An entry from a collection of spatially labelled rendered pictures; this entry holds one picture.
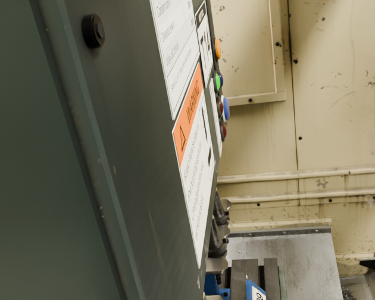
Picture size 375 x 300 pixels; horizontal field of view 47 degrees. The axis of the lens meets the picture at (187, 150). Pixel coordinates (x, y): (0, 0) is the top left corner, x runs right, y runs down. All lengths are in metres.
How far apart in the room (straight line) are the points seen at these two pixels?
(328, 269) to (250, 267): 0.28
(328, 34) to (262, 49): 0.19
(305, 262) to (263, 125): 0.49
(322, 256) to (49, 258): 1.40
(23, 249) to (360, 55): 1.22
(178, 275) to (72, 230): 0.10
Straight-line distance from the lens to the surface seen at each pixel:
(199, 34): 0.42
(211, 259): 0.93
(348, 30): 1.30
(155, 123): 0.22
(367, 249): 1.66
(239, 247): 1.56
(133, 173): 0.18
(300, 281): 1.50
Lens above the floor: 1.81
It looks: 25 degrees down
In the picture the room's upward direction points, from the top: 10 degrees counter-clockwise
